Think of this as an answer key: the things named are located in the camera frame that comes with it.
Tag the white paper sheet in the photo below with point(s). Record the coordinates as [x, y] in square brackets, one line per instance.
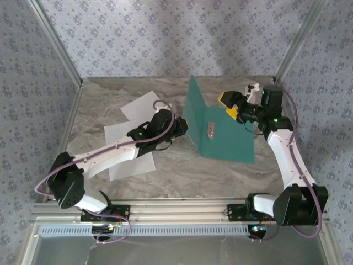
[140, 107]
[118, 135]

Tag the green paper folder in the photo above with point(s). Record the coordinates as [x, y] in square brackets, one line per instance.
[229, 138]

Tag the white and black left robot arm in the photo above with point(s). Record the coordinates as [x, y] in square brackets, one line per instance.
[104, 160]

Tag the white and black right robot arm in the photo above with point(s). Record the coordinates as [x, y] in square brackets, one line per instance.
[286, 160]

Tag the metal folder clip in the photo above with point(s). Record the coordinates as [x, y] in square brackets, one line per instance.
[210, 131]

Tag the aluminium profile beam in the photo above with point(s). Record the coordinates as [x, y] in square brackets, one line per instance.
[179, 209]

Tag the small electronics board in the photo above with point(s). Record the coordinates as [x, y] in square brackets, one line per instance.
[106, 228]
[257, 229]

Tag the grey metal panel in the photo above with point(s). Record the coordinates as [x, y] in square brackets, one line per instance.
[179, 251]

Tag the aluminium side rail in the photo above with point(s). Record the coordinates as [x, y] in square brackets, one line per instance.
[287, 110]
[67, 127]

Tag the aluminium frame post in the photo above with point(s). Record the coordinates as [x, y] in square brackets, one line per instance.
[301, 41]
[56, 41]

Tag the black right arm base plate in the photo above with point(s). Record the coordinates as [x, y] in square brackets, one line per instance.
[234, 212]

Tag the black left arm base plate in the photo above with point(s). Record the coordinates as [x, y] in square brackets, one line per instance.
[124, 211]

